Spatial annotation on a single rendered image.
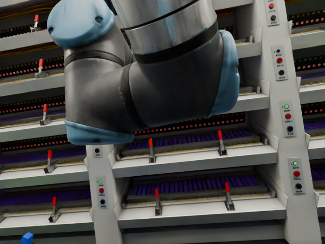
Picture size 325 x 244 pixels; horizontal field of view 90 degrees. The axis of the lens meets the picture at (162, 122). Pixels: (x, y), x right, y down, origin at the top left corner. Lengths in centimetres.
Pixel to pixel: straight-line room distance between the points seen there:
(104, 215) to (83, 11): 66
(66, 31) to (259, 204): 74
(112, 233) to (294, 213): 65
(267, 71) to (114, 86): 59
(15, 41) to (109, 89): 81
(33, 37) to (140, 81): 79
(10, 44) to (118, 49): 77
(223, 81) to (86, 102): 16
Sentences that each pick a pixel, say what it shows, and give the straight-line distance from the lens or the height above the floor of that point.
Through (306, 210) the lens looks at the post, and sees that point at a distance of 79.
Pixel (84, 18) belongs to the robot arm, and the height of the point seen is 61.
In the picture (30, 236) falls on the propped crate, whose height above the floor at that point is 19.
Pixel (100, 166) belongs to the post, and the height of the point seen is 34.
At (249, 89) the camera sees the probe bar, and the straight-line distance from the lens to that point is 74.
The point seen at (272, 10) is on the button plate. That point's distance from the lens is 80.
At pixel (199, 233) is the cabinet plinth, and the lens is 77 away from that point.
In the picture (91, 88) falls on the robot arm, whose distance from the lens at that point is 22.
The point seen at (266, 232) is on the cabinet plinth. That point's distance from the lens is 82.
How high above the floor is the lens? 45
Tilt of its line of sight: 2 degrees up
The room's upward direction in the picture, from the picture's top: 7 degrees counter-clockwise
